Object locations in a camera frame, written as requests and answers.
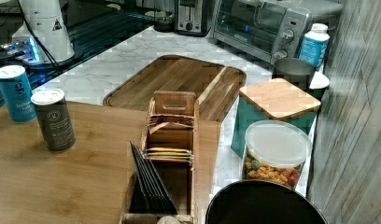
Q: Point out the wooden drawer cabinet top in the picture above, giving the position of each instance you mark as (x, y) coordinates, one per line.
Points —
(86, 184)

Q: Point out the black tea packets stack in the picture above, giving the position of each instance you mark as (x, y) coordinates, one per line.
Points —
(153, 190)

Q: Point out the blue white bottle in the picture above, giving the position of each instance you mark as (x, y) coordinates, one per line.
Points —
(315, 44)

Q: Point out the grey metal cup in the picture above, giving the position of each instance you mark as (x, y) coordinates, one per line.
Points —
(295, 71)

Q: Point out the wooden tea bag organizer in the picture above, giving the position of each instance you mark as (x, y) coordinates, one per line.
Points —
(164, 161)

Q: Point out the black round container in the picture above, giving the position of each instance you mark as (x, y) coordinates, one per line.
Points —
(163, 21)

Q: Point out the blue salt canister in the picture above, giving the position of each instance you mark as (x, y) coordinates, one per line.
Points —
(17, 92)

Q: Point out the colourful tea packets stack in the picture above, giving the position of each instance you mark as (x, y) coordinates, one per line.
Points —
(169, 154)

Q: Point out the brown tea packets stack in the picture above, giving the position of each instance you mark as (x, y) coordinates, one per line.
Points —
(156, 122)

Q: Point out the silver toaster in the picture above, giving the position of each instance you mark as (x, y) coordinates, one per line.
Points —
(193, 17)

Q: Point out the teal canister with bamboo lid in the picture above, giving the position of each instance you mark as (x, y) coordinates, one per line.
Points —
(275, 99)

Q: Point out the dark grey spice canister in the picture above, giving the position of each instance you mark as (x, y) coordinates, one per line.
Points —
(54, 120)

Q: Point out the clear jar of cereal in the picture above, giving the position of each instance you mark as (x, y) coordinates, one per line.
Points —
(275, 151)

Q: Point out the dark cup with white lid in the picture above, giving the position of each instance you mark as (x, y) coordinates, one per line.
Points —
(318, 85)

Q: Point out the black round bowl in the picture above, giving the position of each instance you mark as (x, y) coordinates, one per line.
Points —
(261, 202)

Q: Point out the dark wooden cutting board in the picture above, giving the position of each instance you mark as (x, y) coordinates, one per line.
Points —
(215, 85)

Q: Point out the silver toaster oven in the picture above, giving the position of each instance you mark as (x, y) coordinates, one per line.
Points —
(271, 29)

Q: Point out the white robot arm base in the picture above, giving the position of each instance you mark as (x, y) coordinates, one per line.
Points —
(43, 27)

